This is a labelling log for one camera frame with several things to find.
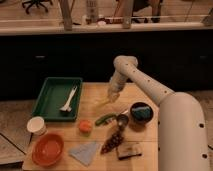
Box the teal object in bowl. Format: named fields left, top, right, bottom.
left=132, top=107, right=151, bottom=121

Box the black office chair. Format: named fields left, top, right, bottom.
left=22, top=0, right=53, bottom=14

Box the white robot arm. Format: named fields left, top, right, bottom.
left=108, top=55, right=211, bottom=171

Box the orange plastic bowl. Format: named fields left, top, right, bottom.
left=32, top=133, right=64, bottom=167

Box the green plastic tray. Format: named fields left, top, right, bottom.
left=32, top=77, right=83, bottom=122

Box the white paper cup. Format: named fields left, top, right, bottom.
left=27, top=116, right=46, bottom=135

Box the yellow banana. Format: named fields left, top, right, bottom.
left=97, top=100, right=110, bottom=108

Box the small orange fruit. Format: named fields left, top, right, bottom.
left=78, top=120, right=92, bottom=134

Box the white plastic spatula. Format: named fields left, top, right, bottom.
left=60, top=87, right=77, bottom=112

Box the dark bowl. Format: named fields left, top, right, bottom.
left=130, top=102, right=153, bottom=125

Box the green cucumber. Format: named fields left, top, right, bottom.
left=95, top=114, right=116, bottom=126

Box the grey folded cloth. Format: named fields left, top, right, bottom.
left=68, top=141, right=100, bottom=166

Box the metal measuring cup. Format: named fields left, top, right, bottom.
left=116, top=114, right=129, bottom=131

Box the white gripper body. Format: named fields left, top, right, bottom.
left=107, top=72, right=127, bottom=103

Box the purple grape bunch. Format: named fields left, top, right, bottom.
left=101, top=131, right=124, bottom=154

